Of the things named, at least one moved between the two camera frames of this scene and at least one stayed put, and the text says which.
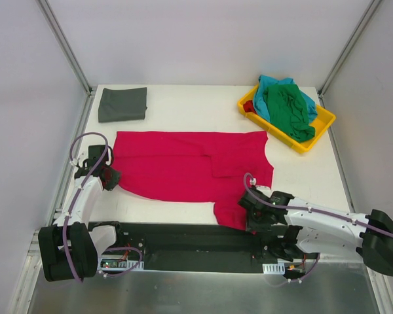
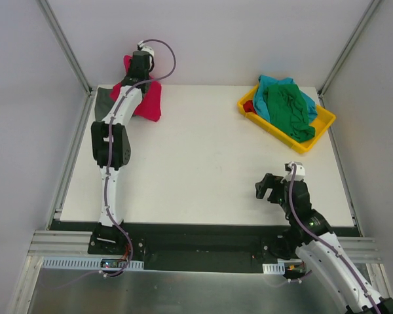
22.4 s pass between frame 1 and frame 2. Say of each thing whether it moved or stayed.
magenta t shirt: moved
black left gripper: moved
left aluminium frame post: stayed
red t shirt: stayed
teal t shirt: stayed
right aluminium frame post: stayed
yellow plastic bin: stayed
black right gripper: moved
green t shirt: stayed
